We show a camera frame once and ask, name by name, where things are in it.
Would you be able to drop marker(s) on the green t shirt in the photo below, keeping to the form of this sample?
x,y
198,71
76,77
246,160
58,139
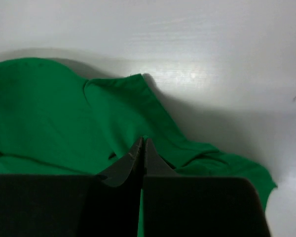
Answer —
x,y
54,122

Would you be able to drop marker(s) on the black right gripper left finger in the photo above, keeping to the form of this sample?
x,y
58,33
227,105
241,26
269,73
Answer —
x,y
103,205

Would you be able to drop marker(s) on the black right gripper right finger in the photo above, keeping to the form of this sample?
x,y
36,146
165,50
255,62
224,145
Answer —
x,y
196,206

